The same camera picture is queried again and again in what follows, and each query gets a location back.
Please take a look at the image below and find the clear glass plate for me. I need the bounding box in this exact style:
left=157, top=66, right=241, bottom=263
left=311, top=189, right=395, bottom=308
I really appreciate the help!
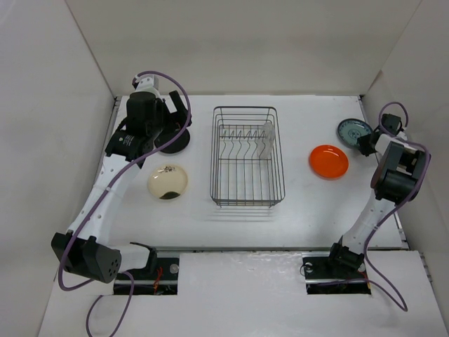
left=256, top=121, right=275, bottom=159

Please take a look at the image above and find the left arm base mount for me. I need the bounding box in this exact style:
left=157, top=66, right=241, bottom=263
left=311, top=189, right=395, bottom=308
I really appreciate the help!
left=129, top=251, right=180, bottom=296

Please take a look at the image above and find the grey wire dish rack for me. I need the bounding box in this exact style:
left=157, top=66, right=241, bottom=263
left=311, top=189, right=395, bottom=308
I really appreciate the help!
left=210, top=105, right=286, bottom=208

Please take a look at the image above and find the orange round plate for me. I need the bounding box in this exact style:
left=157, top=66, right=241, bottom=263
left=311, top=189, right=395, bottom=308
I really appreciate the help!
left=309, top=145, right=349, bottom=180

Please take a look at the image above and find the cream plate with flower pattern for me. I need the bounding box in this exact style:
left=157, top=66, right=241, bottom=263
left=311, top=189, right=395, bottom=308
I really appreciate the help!
left=147, top=164, right=189, bottom=200

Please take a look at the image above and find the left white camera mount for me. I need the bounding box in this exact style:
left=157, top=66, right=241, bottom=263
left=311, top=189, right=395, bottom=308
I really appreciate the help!
left=132, top=74, right=160, bottom=97

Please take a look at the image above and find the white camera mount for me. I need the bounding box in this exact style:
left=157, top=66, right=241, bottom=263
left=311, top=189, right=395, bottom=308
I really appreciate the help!
left=395, top=131, right=408, bottom=141
left=132, top=74, right=160, bottom=97

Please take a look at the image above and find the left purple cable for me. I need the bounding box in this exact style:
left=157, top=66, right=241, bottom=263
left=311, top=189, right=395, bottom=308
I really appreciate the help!
left=58, top=71, right=193, bottom=337

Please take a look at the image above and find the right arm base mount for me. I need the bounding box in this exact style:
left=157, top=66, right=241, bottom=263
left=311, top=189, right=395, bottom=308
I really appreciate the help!
left=300, top=255, right=371, bottom=295

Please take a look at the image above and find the blue patterned ceramic plate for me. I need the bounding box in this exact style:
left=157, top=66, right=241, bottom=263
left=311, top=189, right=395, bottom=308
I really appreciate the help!
left=337, top=118, right=373, bottom=149

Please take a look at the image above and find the black round plate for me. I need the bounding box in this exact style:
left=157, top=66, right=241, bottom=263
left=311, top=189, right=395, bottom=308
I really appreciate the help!
left=154, top=128, right=190, bottom=154

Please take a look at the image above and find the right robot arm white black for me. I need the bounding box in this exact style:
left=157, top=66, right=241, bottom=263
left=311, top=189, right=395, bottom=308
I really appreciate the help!
left=324, top=114, right=430, bottom=277

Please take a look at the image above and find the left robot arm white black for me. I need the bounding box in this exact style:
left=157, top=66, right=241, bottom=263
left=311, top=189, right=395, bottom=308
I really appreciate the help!
left=51, top=88, right=191, bottom=283

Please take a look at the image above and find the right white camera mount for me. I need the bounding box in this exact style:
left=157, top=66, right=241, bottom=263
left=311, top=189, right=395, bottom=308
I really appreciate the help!
left=395, top=131, right=408, bottom=141

